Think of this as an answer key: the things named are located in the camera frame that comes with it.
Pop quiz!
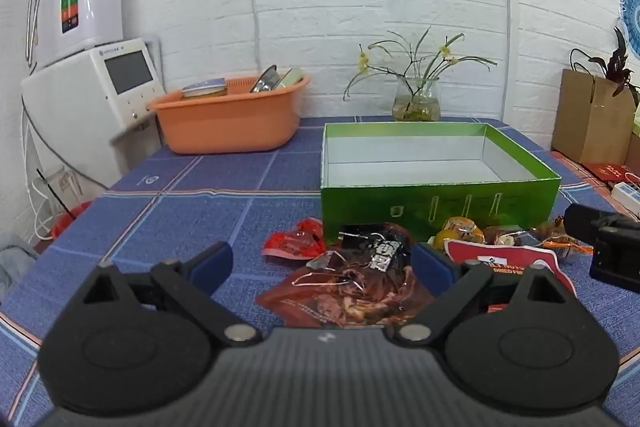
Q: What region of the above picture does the dark red meat snack bag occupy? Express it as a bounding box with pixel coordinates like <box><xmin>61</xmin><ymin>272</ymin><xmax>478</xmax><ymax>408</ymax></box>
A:
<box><xmin>256</xmin><ymin>223</ymin><xmax>434</xmax><ymax>327</ymax></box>

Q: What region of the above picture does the small red snack packet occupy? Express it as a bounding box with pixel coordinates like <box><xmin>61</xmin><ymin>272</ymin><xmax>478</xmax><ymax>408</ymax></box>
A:
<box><xmin>262</xmin><ymin>218</ymin><xmax>326</xmax><ymax>261</ymax></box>

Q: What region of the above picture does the dark red leaf plant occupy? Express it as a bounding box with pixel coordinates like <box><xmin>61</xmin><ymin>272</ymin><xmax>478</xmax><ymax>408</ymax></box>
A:
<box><xmin>570</xmin><ymin>26</ymin><xmax>639</xmax><ymax>107</ymax></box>

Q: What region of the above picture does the red bucket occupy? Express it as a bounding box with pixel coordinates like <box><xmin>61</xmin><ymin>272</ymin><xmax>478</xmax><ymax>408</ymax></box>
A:
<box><xmin>51</xmin><ymin>200</ymin><xmax>92</xmax><ymax>239</ymax></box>

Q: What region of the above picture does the white appliance with screen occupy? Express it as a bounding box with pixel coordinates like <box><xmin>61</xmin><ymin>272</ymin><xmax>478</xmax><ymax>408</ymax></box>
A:
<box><xmin>21</xmin><ymin>38</ymin><xmax>165</xmax><ymax>202</ymax></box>

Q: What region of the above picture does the orange plastic basin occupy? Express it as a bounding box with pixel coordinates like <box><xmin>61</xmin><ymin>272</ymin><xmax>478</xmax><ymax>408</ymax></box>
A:
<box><xmin>148</xmin><ymin>75</ymin><xmax>311</xmax><ymax>155</ymax></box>

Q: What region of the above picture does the white power strip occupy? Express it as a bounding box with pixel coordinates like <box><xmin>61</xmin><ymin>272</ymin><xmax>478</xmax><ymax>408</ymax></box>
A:
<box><xmin>612</xmin><ymin>182</ymin><xmax>640</xmax><ymax>216</ymax></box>

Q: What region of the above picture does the steel pot lid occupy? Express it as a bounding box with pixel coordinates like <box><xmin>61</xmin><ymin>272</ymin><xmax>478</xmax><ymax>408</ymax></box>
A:
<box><xmin>250</xmin><ymin>65</ymin><xmax>281</xmax><ymax>93</ymax></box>

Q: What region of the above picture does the brown paper bag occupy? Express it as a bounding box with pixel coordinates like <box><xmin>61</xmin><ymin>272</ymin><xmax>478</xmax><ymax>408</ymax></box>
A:
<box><xmin>551</xmin><ymin>69</ymin><xmax>637</xmax><ymax>165</ymax></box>

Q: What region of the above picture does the white water purifier tower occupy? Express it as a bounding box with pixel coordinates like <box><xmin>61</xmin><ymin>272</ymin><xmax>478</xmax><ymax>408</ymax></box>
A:
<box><xmin>35</xmin><ymin>0</ymin><xmax>124</xmax><ymax>68</ymax></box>

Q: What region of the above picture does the blue lidded tin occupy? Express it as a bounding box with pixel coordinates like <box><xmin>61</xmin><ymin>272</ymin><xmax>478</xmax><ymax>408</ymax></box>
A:
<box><xmin>181</xmin><ymin>78</ymin><xmax>228</xmax><ymax>98</ymax></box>

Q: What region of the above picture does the glass vase with orchid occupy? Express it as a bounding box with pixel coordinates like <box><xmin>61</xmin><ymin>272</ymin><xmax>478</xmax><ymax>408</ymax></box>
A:
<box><xmin>343</xmin><ymin>26</ymin><xmax>497</xmax><ymax>121</ymax></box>

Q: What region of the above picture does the red envelope booklet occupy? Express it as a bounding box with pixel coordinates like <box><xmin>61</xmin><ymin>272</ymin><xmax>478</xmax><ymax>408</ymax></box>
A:
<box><xmin>584</xmin><ymin>162</ymin><xmax>639</xmax><ymax>187</ymax></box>

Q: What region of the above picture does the red daily nuts bag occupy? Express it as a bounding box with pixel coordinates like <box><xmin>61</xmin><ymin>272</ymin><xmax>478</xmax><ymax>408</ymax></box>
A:
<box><xmin>444</xmin><ymin>239</ymin><xmax>577</xmax><ymax>312</ymax></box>

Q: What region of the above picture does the blue checkered tablecloth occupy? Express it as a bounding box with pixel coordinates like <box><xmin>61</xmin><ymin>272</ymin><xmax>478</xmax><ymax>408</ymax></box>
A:
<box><xmin>1</xmin><ymin>116</ymin><xmax>639</xmax><ymax>426</ymax></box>

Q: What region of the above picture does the blue patterned wall plate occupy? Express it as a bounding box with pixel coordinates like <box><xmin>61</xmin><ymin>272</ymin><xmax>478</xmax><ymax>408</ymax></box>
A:
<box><xmin>620</xmin><ymin>0</ymin><xmax>639</xmax><ymax>46</ymax></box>

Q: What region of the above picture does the green plate in basin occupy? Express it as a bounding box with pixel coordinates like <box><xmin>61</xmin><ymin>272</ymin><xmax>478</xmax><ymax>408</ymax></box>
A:
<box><xmin>277</xmin><ymin>67</ymin><xmax>304</xmax><ymax>90</ymax></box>

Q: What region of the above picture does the green cardboard box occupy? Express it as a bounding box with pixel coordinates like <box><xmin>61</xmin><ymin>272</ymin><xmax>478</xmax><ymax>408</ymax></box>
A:
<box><xmin>320</xmin><ymin>121</ymin><xmax>561</xmax><ymax>242</ymax></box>

